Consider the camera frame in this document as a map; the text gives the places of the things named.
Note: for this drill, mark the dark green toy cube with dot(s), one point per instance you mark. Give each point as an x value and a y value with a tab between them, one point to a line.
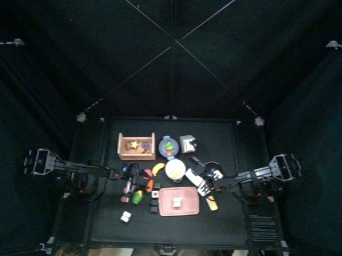
154	209
154	202

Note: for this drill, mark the wooden box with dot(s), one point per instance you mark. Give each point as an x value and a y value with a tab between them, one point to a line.
135	155

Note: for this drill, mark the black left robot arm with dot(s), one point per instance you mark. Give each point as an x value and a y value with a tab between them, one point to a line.
67	165

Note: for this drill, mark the white plate with yellow food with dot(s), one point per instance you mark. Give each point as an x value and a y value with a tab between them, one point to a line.
176	169

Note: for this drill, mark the yellow toy star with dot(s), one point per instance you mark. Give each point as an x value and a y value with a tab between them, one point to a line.
134	144

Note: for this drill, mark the black toy frying pan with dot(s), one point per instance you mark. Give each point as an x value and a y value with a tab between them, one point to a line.
213	165

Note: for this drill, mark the white printed label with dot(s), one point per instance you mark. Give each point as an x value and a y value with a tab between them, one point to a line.
262	229

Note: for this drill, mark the grey white toy toaster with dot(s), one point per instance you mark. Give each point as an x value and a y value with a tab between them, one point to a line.
188	143

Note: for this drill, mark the yellow toy banana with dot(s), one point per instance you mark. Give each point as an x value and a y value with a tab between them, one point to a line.
157	168

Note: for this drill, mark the blue toy pot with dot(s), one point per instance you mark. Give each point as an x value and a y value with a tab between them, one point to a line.
163	146

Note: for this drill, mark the orange toy food piece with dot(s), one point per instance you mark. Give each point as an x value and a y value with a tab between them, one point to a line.
170	153

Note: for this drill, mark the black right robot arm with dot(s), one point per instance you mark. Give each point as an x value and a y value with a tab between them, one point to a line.
268	171

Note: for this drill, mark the white toy food block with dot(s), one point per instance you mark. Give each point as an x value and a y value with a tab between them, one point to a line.
177	202

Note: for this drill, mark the pink cutting board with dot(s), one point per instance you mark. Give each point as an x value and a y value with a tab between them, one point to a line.
189	206

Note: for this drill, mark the red toy food piece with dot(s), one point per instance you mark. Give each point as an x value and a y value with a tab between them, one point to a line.
149	172

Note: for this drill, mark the purple toy piece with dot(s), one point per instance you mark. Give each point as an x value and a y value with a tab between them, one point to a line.
145	145

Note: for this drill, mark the white red toy cube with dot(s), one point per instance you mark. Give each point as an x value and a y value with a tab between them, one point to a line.
155	194

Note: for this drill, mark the small red toy cube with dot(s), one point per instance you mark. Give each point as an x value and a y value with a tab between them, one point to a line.
125	199

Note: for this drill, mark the green toy vegetable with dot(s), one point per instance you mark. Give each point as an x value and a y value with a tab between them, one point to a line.
169	145

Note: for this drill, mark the orange toy carrot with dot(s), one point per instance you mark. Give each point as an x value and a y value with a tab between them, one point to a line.
150	185

